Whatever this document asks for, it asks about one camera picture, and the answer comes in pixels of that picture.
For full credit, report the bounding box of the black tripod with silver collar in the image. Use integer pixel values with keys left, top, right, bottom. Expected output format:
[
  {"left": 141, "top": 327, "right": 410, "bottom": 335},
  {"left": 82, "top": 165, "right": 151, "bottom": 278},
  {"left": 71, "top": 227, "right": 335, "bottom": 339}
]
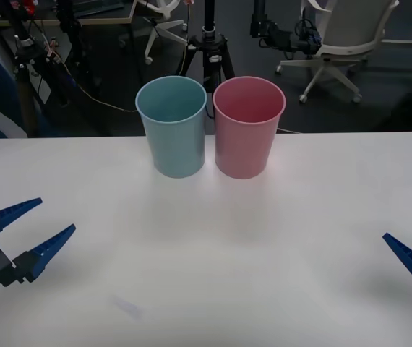
[{"left": 0, "top": 0, "right": 74, "bottom": 139}]

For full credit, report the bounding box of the pale blue plastic bin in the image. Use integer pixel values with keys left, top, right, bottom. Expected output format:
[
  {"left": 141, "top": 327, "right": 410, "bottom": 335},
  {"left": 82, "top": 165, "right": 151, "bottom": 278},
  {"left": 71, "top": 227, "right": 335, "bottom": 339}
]
[{"left": 134, "top": 75, "right": 207, "bottom": 179}]

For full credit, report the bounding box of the black stand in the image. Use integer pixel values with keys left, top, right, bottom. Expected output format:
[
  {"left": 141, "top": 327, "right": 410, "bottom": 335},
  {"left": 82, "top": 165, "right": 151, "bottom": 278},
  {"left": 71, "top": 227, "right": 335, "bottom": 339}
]
[{"left": 56, "top": 0, "right": 103, "bottom": 106}]

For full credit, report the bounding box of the white office chair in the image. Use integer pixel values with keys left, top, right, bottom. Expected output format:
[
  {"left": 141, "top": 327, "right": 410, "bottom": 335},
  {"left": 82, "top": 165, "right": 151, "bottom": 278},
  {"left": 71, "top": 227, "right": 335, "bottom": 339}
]
[
  {"left": 119, "top": 0, "right": 187, "bottom": 67},
  {"left": 275, "top": 0, "right": 400, "bottom": 105}
]

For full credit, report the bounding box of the pink plastic bin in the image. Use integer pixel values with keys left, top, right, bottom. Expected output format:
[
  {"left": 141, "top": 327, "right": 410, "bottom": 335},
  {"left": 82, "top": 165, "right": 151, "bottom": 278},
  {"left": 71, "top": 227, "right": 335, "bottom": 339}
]
[{"left": 212, "top": 75, "right": 287, "bottom": 180}]

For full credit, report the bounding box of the wood-edged desk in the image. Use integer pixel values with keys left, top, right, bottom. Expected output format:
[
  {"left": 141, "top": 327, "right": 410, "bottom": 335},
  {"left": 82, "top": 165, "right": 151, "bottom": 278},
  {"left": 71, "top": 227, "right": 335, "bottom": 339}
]
[{"left": 0, "top": 0, "right": 137, "bottom": 27}]

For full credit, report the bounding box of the yellow floor cable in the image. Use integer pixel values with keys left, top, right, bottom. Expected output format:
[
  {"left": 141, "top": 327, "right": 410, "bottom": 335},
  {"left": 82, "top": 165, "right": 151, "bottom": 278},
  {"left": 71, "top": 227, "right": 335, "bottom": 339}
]
[{"left": 52, "top": 46, "right": 139, "bottom": 113}]

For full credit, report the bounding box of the black camera tripod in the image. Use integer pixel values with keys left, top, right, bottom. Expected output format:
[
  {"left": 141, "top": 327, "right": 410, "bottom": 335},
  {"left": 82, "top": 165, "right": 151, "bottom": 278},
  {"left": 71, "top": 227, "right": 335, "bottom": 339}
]
[{"left": 180, "top": 0, "right": 236, "bottom": 119}]

